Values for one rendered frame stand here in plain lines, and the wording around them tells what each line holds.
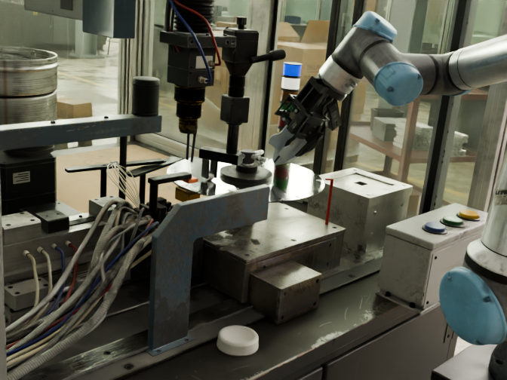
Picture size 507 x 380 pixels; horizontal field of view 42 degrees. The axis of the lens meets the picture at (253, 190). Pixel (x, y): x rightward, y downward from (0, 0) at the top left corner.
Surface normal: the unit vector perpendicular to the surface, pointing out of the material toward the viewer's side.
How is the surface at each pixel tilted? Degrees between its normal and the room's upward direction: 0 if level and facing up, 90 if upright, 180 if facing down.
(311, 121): 119
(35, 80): 90
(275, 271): 0
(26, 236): 90
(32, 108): 90
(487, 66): 109
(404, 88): 114
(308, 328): 0
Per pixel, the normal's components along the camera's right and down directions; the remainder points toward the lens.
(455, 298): -0.91, 0.18
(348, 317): 0.08, -0.95
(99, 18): -0.71, 0.15
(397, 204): 0.70, 0.27
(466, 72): -0.80, 0.44
